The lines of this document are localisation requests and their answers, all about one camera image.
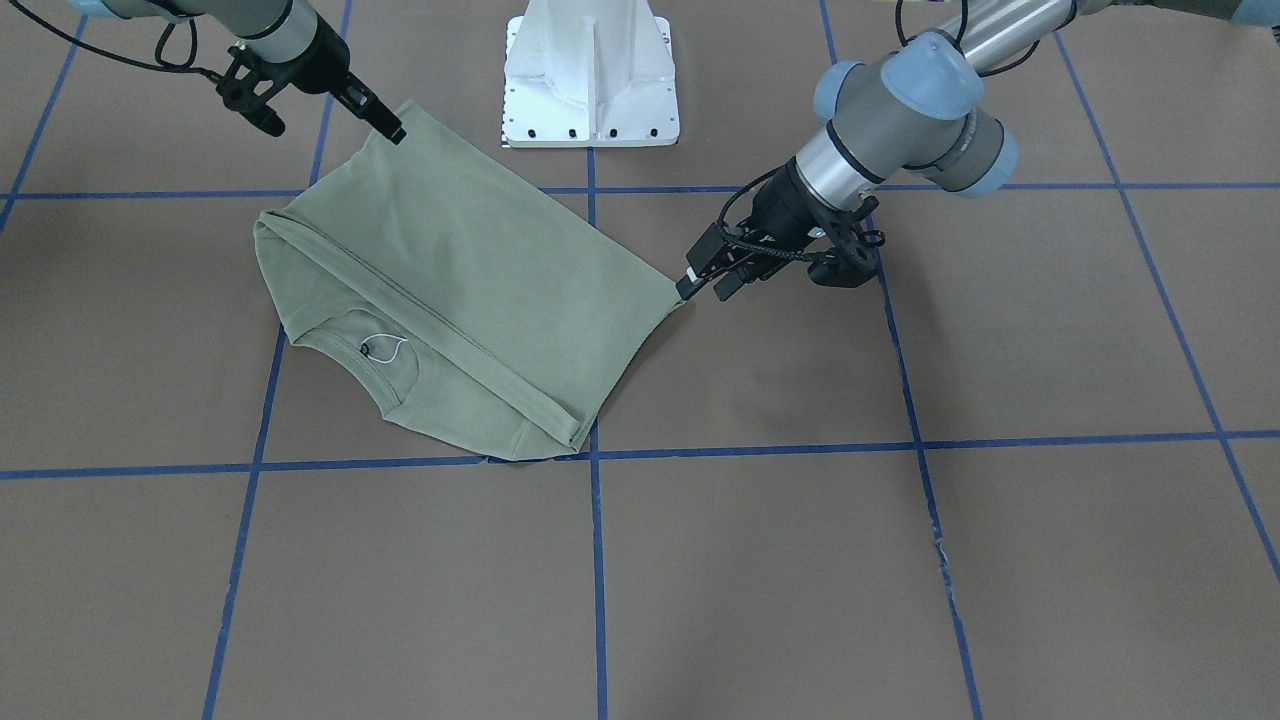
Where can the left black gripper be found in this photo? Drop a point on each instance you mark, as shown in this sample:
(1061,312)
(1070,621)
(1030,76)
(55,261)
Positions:
(776,212)

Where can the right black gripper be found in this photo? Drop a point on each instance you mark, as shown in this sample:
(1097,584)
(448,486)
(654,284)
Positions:
(324,58)

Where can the olive green long-sleeve shirt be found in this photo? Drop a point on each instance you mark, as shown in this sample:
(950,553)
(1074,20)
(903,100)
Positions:
(520,317)

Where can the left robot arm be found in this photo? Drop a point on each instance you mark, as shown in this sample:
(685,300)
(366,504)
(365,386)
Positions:
(916,110)

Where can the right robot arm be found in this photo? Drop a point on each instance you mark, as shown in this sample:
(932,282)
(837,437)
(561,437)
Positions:
(279,44)

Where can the white shirt tag loop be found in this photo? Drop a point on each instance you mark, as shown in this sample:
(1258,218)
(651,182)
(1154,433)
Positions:
(382,348)

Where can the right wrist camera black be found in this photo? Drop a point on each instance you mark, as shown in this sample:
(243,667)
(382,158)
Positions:
(249,84)

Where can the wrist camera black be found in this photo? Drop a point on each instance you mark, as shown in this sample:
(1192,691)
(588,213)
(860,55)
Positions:
(851,261)
(249,84)

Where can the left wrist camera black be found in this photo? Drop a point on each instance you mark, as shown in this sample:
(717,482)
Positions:
(851,261)

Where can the white camera mast base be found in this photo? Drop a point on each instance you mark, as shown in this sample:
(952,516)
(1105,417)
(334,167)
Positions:
(589,75)

